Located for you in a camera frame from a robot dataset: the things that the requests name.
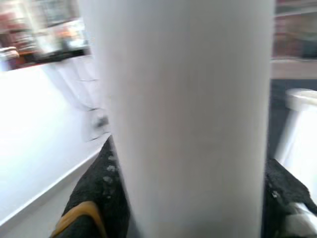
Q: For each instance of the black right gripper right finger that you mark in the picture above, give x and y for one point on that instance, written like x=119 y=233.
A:
x=282 y=188

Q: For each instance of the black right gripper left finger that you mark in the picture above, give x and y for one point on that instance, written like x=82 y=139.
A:
x=99 y=193

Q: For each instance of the white plastic table leg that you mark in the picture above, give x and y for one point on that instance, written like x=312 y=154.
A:
x=185 y=111

